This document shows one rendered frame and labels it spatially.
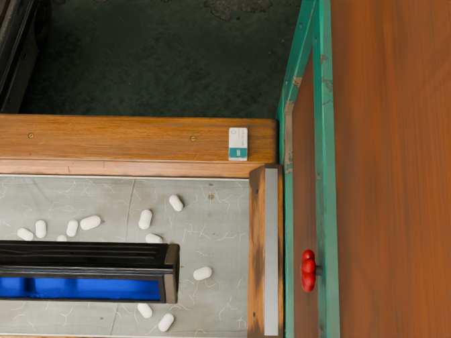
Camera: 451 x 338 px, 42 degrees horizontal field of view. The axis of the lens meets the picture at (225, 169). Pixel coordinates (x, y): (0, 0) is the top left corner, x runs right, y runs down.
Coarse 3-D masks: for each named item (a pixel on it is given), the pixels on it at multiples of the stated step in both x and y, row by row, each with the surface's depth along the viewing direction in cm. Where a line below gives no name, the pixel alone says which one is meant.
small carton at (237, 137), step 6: (234, 132) 112; (240, 132) 112; (246, 132) 112; (234, 138) 112; (240, 138) 112; (246, 138) 112; (234, 144) 112; (240, 144) 112; (246, 144) 112; (234, 150) 112; (240, 150) 112; (246, 150) 112; (234, 156) 111; (240, 156) 111; (246, 156) 111
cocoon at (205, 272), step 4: (200, 268) 109; (204, 268) 109; (208, 268) 109; (196, 272) 108; (200, 272) 108; (204, 272) 108; (208, 272) 108; (196, 276) 108; (200, 276) 108; (204, 276) 108; (208, 276) 109
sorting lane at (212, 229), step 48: (0, 192) 114; (48, 192) 114; (96, 192) 114; (144, 192) 114; (192, 192) 114; (240, 192) 114; (48, 240) 112; (96, 240) 112; (144, 240) 112; (192, 240) 112; (240, 240) 112; (192, 288) 109; (240, 288) 109; (96, 336) 107; (144, 336) 107; (192, 336) 107; (240, 336) 107
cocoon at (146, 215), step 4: (144, 212) 111; (148, 212) 111; (144, 216) 111; (148, 216) 111; (140, 220) 111; (144, 220) 111; (148, 220) 111; (140, 224) 111; (144, 224) 110; (148, 224) 111; (144, 228) 111
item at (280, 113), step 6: (282, 90) 111; (282, 96) 110; (282, 102) 109; (282, 108) 109; (276, 114) 124; (282, 114) 109; (282, 120) 108; (282, 126) 108; (282, 132) 108; (282, 138) 108; (282, 144) 108; (282, 150) 107; (282, 156) 107; (282, 162) 107
